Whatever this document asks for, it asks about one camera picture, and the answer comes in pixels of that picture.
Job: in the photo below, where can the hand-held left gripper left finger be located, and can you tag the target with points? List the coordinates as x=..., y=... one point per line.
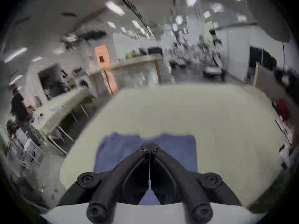
x=109, y=183

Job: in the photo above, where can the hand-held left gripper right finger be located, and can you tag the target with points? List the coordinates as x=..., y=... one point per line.
x=189, y=183

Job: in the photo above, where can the dark blue shirt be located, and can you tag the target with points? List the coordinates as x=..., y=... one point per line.
x=116, y=153

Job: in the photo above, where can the bed with beige sheet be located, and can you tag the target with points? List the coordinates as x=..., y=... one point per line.
x=210, y=125

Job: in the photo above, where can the long white table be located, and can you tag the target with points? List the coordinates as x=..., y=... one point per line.
x=60, y=108

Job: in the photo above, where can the orange panel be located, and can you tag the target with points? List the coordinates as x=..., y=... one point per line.
x=104, y=64

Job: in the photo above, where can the wooden frame table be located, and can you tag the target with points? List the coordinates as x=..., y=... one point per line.
x=130, y=71

